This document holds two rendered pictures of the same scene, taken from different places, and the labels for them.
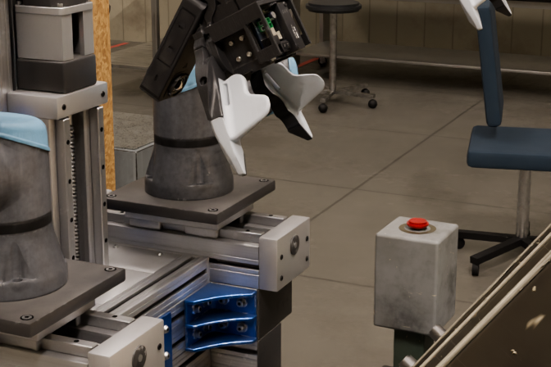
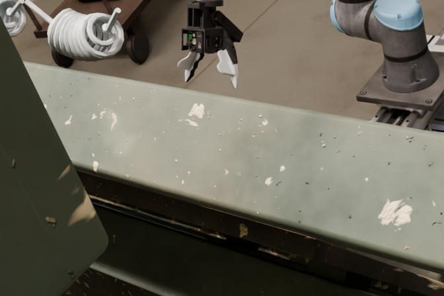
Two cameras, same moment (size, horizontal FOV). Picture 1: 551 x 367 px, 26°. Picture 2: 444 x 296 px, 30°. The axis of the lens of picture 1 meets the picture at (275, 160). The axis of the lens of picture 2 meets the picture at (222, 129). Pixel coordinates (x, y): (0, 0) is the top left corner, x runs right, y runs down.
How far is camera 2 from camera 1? 2.41 m
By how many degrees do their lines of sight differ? 99
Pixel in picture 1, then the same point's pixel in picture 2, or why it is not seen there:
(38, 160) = (388, 32)
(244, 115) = (184, 63)
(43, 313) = (367, 96)
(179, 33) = not seen: hidden behind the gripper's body
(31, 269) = (386, 76)
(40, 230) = (394, 63)
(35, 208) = (390, 52)
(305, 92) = (224, 69)
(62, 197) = not seen: outside the picture
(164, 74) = not seen: hidden behind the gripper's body
